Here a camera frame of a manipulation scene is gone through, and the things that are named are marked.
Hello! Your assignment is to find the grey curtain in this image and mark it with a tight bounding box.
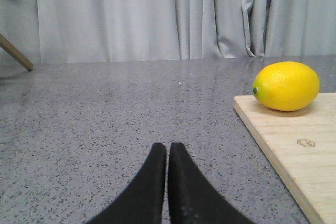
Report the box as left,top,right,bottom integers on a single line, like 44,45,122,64
1,0,335,63

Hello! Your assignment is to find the wooden cutting board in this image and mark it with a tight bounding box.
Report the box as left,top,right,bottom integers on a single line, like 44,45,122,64
234,93,335,223

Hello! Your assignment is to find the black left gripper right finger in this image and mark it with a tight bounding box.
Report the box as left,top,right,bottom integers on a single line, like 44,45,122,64
167,143,253,223

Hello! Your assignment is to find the wooden leg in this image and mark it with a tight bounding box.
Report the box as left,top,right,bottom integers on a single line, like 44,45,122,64
0,34,34,71

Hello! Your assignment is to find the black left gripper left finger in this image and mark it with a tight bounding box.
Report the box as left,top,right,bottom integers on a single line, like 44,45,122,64
89,143,166,223

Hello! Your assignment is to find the yellow lemon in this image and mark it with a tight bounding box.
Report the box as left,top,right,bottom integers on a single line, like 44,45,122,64
253,61,320,112

